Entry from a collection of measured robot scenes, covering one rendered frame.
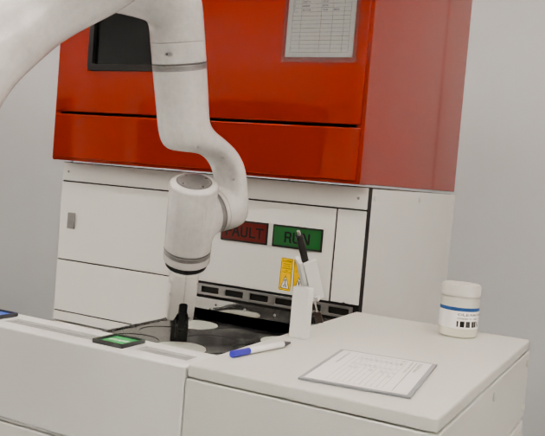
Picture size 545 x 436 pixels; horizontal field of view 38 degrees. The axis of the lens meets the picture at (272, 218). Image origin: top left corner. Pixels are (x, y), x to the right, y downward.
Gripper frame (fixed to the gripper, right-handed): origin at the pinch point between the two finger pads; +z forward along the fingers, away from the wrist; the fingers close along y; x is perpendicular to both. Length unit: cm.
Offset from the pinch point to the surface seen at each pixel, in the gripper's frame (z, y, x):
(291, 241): -8.3, -22.2, 23.1
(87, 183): -1, -56, -23
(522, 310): 62, -105, 132
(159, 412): -14.6, 38.2, -3.8
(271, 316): 6.9, -16.1, 20.3
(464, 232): 44, -129, 112
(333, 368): -22.5, 37.0, 19.5
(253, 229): -7.4, -28.0, 15.5
